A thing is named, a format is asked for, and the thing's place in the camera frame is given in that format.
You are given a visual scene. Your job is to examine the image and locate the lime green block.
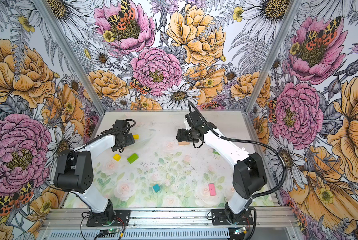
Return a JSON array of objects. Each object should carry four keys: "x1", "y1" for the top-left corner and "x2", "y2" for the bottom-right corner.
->
[{"x1": 127, "y1": 153, "x2": 139, "y2": 164}]

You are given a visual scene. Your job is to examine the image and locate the natural wood block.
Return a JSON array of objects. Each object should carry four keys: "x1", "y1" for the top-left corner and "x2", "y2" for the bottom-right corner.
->
[{"x1": 178, "y1": 142, "x2": 190, "y2": 146}]

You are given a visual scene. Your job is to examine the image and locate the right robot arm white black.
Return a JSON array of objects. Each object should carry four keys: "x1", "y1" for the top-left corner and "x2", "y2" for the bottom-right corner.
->
[{"x1": 176, "y1": 112, "x2": 267, "y2": 224}]

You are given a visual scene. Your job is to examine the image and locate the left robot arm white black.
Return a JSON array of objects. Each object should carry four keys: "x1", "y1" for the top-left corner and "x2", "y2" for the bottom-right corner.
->
[{"x1": 53, "y1": 119, "x2": 136, "y2": 227}]

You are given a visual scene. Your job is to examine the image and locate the small yellow cube block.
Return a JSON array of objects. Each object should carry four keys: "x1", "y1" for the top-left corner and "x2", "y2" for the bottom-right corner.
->
[{"x1": 113, "y1": 154, "x2": 121, "y2": 162}]

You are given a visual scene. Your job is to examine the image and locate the green owl number block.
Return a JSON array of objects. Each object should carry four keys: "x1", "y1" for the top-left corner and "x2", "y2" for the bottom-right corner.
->
[{"x1": 213, "y1": 150, "x2": 221, "y2": 156}]

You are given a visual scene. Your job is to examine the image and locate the pink block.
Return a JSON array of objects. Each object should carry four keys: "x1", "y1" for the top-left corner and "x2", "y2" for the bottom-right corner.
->
[{"x1": 208, "y1": 184, "x2": 217, "y2": 196}]

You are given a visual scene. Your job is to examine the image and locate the teal cube block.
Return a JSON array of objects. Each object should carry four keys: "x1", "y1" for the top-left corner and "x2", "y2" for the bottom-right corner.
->
[{"x1": 153, "y1": 184, "x2": 161, "y2": 193}]

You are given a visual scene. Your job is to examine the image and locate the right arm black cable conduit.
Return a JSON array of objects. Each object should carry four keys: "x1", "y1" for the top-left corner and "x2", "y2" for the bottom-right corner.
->
[{"x1": 187, "y1": 101, "x2": 287, "y2": 199}]

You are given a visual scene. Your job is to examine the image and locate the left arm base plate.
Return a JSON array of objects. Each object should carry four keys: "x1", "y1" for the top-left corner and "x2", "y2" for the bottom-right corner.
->
[{"x1": 86, "y1": 210, "x2": 131, "y2": 227}]

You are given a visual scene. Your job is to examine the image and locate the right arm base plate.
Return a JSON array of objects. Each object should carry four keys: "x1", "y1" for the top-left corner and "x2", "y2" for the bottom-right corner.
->
[{"x1": 211, "y1": 209, "x2": 254, "y2": 226}]

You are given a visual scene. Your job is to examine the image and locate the aluminium front rail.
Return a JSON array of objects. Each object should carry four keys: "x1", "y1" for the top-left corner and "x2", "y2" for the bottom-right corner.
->
[{"x1": 43, "y1": 206, "x2": 297, "y2": 230}]

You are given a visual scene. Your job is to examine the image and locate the white vented cable duct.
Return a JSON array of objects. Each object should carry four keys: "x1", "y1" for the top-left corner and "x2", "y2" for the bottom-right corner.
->
[{"x1": 46, "y1": 229, "x2": 231, "y2": 240}]

